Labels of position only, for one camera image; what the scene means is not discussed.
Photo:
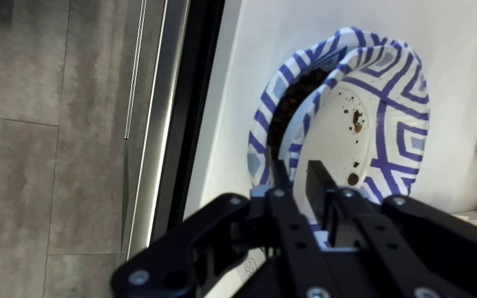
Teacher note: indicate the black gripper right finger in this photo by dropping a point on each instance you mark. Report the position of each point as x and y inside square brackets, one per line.
[360, 233]

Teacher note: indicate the patterned bowl with coffee grounds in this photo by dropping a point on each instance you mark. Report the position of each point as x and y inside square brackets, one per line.
[261, 119]

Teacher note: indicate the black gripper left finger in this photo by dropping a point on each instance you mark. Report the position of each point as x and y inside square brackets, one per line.
[291, 243]

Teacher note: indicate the stainless steel dishwasher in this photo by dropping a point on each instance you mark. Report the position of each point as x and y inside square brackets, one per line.
[195, 110]

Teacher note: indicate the blue patterned paper bowl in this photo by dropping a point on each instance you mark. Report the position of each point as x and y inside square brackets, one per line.
[332, 127]

